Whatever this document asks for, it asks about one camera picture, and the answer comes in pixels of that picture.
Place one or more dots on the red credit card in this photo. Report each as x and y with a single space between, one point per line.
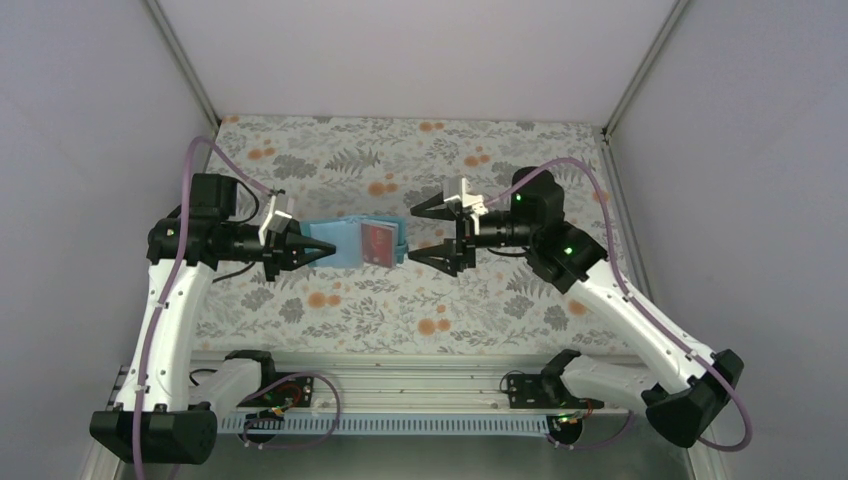
378 243

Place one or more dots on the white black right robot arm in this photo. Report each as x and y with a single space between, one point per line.
576 265

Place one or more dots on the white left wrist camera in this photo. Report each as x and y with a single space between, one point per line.
277 216

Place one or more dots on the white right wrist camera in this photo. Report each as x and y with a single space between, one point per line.
458 197

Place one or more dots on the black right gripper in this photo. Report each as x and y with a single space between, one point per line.
450 251

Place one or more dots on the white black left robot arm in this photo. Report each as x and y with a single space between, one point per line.
158 416

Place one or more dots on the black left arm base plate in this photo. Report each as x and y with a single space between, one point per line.
288 390

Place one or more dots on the blue card holder wallet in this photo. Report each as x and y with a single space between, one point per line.
345 234

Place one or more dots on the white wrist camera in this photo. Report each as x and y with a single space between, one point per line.
458 197
277 216

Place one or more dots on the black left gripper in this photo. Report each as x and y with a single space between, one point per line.
286 246

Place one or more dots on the white slotted cable duct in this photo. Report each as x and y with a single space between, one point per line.
405 424

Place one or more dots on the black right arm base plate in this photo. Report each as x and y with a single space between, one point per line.
535 391

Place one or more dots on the aluminium rail base frame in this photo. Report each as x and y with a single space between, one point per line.
458 384

